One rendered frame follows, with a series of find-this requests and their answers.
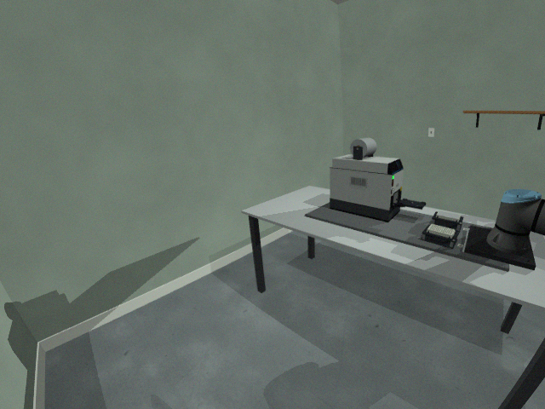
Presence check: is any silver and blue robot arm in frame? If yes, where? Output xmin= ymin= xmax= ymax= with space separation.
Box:
xmin=486 ymin=189 xmax=545 ymax=255

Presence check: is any grey cylinder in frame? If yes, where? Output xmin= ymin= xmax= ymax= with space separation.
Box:
xmin=350 ymin=138 xmax=377 ymax=157

